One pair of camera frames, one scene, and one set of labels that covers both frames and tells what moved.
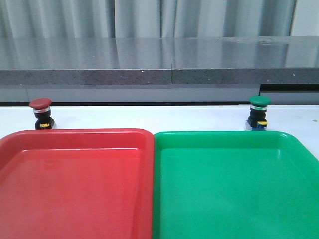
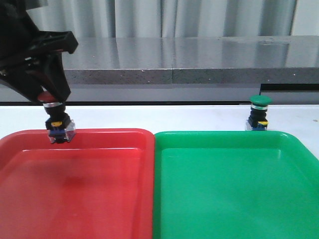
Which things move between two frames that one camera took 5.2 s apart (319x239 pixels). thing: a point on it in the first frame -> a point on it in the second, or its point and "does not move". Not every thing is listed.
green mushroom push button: x=257 y=120 does not move
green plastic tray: x=233 y=184 does not move
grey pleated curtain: x=146 y=19 does not move
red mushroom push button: x=41 y=107 -> x=61 y=128
